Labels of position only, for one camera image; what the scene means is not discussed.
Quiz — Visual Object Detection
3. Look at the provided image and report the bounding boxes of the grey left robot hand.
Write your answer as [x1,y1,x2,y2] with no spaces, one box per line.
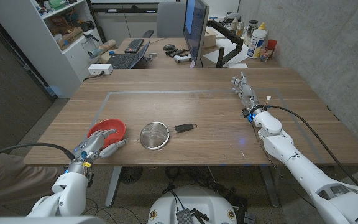
[71,129,130,166]

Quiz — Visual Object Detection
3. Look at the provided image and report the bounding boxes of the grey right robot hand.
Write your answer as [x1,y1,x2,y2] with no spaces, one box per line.
[231,70,264,115]

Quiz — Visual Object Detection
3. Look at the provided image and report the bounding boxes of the red bowl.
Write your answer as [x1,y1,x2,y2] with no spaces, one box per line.
[86,118,127,149]

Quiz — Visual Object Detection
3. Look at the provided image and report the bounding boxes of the clear glass cup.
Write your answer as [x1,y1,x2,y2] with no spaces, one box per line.
[259,46,274,62]

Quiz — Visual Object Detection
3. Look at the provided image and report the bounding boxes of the grey table leg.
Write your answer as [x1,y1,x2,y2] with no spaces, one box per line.
[258,164,281,208]
[104,166,122,208]

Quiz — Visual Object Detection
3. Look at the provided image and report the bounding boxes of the white paper sheets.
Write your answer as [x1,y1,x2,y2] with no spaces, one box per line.
[202,37,250,68]

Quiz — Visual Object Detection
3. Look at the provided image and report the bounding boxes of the round black floor fan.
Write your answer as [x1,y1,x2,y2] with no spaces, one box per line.
[119,166,144,185]

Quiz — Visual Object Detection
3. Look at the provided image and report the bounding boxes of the white wipes canister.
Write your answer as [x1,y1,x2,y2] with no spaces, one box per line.
[247,29,267,60]

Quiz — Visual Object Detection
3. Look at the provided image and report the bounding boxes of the dark lidded jar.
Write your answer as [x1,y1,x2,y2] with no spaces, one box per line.
[244,19,259,46]

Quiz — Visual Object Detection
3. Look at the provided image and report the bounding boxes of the light wooden box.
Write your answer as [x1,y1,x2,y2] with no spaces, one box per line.
[203,27,218,49]

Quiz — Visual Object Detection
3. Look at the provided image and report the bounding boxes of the white game controller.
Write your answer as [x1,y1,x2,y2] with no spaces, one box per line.
[173,54,193,64]

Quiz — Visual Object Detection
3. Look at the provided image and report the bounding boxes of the white power strip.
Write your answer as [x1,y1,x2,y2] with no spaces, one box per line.
[88,63,114,76]

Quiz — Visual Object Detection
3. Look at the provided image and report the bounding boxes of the black remote controllers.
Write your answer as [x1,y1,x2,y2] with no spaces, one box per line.
[165,48,186,58]

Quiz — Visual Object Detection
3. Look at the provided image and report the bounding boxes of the black computer monitor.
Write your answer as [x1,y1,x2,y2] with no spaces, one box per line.
[183,0,210,66]

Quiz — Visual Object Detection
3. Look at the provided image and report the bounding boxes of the dark open laptop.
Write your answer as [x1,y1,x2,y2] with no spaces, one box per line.
[106,39,151,70]

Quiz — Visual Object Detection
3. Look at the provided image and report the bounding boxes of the rolled paper poster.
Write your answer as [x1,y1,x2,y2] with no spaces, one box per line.
[88,39,117,59]

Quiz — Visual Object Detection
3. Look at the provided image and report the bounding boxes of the white shelf unit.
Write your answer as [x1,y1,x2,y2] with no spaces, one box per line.
[0,0,103,99]

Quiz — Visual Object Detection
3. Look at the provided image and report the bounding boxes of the grey office chair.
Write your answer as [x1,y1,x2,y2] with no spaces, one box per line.
[142,1,188,39]

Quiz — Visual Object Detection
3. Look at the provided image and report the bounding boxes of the black keyboard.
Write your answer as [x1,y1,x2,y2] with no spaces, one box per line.
[124,38,145,54]

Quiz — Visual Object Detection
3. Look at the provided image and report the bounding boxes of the cardboard box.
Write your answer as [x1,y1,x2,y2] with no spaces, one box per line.
[56,26,84,50]

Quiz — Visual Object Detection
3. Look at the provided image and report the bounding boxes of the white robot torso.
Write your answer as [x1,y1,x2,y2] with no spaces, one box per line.
[147,185,238,224]

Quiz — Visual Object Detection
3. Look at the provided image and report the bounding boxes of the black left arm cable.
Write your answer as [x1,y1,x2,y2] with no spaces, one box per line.
[0,142,76,167]

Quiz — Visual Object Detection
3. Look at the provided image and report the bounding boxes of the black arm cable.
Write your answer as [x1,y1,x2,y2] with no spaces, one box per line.
[267,105,358,188]
[0,142,76,167]

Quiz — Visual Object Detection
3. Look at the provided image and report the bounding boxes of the metal sieve with black handle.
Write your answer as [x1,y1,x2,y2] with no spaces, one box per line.
[135,121,198,151]

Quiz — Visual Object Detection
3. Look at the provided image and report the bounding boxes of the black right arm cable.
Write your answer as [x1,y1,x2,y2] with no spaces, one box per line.
[267,105,358,188]

